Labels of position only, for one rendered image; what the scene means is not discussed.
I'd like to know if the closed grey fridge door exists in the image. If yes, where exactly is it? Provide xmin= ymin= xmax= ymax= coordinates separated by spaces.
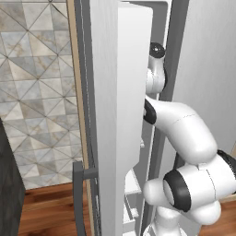
xmin=156 ymin=0 xmax=236 ymax=236

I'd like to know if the grey fridge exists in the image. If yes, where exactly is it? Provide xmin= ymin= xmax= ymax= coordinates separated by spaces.
xmin=66 ymin=0 xmax=236 ymax=236

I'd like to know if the grey freezer door handle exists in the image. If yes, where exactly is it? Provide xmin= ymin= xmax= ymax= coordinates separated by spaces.
xmin=72 ymin=160 xmax=100 ymax=236

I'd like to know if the dark grey cabinet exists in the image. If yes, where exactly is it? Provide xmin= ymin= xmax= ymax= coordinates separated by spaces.
xmin=0 ymin=117 xmax=27 ymax=236

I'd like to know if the open grey freezer door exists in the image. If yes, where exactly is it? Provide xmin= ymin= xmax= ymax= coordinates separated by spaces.
xmin=74 ymin=0 xmax=154 ymax=236

